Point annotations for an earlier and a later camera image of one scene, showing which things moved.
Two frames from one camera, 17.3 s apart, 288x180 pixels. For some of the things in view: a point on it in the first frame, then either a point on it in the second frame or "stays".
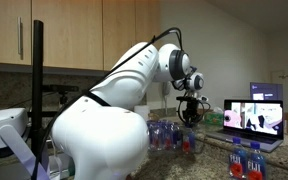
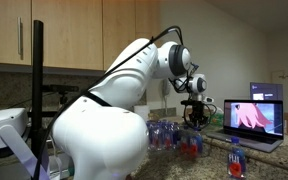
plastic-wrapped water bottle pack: (164, 136) stays
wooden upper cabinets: (77, 34) stays
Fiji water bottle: (256, 164) to (236, 160)
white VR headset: (6, 132) stays
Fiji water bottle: (238, 161) to (195, 145)
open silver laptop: (254, 121) stays
